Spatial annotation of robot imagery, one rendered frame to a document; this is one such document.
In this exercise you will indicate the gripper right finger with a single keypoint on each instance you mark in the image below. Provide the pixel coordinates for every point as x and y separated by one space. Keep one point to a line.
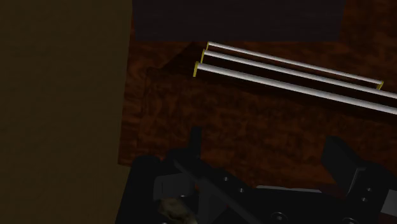
370 183

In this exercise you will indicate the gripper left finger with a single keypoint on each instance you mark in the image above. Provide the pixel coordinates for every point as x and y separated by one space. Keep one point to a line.
186 167

